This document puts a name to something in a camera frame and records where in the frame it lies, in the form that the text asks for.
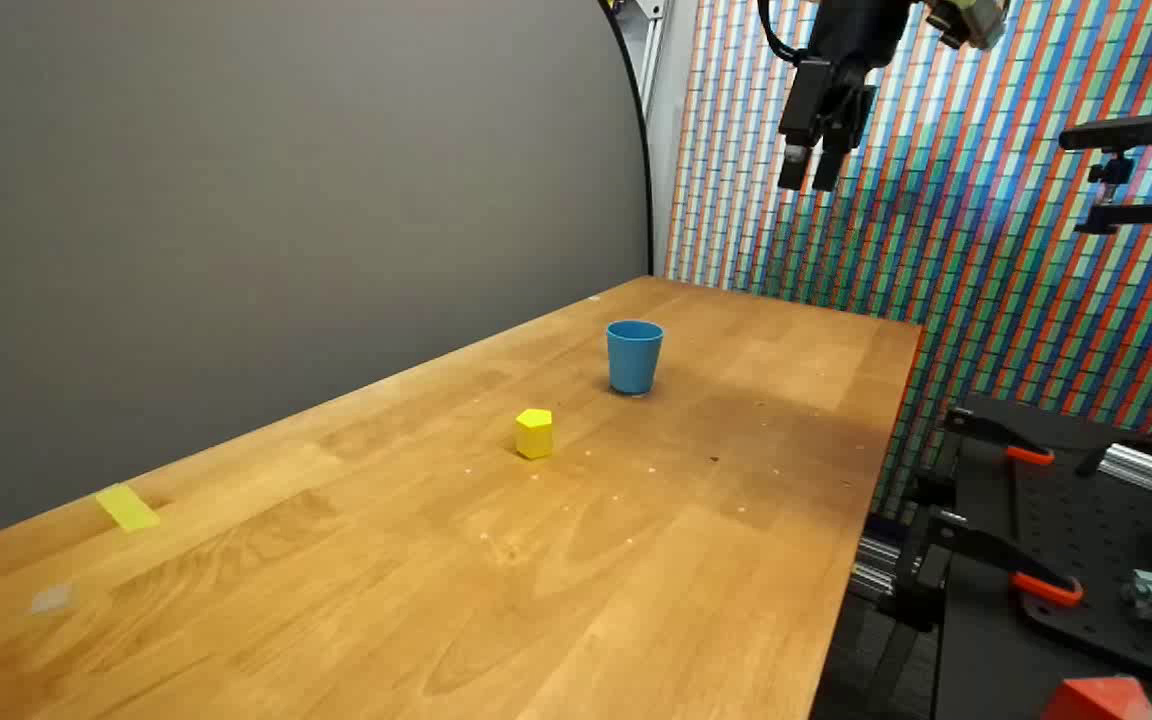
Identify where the red block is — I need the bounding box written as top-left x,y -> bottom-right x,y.
1036,672 -> 1152,720

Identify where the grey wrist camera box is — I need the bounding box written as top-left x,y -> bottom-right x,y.
919,0 -> 1015,58

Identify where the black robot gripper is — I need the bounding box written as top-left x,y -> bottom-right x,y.
774,0 -> 919,195

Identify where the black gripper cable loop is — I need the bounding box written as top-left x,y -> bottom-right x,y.
750,0 -> 806,68

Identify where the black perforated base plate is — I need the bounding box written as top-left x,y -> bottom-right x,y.
945,397 -> 1152,698

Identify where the silver aluminium extrusion bar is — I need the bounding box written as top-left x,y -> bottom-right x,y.
1093,439 -> 1152,500

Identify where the black camera on stand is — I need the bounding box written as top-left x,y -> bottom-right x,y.
1054,110 -> 1152,157

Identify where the black hanging cable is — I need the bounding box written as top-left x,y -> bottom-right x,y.
595,0 -> 658,280

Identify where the white vertical column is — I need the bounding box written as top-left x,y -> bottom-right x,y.
625,0 -> 702,284

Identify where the blue cup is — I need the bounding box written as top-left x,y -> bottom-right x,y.
603,317 -> 668,402

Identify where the yellow block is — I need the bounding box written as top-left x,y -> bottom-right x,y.
511,406 -> 561,466

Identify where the orange handled black clamp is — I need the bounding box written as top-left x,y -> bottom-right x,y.
924,508 -> 1086,617
941,406 -> 1061,477

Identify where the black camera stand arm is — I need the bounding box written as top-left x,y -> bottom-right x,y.
1073,150 -> 1152,245

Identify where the yellow tape piece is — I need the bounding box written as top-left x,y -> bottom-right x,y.
94,479 -> 163,537

